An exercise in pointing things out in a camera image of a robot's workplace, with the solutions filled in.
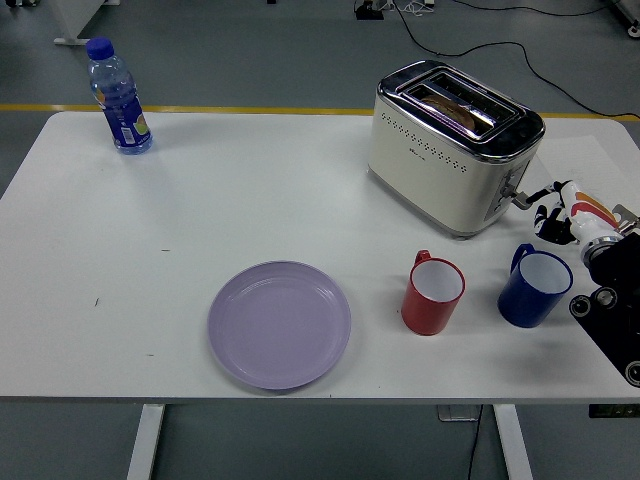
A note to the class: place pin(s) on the black table control box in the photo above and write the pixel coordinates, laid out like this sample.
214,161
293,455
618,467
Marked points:
612,411

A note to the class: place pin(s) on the brown bread slice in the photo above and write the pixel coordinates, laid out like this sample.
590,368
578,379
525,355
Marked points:
450,109

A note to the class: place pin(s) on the blue water bottle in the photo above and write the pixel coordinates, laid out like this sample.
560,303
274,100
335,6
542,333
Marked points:
125,115

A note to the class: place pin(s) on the white furniture base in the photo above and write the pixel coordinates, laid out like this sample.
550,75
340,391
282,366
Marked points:
75,20

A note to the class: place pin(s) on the cream chrome toaster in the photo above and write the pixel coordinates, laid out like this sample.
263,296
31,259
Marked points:
425,165

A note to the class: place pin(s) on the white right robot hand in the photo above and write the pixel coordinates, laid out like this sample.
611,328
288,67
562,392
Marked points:
587,220

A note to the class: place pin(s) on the grey toaster lever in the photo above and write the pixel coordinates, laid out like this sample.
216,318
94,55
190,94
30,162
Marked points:
522,198

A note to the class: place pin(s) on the red mug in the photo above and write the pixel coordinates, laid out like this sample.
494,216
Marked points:
426,312

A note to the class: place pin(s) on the black power strip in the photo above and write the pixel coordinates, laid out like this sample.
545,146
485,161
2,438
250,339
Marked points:
369,10

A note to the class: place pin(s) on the clear under-table bracket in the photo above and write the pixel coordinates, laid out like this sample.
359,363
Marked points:
457,412

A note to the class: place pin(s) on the purple plate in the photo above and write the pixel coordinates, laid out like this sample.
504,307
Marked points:
279,325

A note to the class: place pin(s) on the blue mug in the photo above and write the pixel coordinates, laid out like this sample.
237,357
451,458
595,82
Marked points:
524,305

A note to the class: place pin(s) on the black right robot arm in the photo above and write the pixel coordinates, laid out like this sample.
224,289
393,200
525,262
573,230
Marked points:
615,310

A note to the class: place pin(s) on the white table leg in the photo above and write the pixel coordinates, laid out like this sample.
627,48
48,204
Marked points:
145,440
512,440

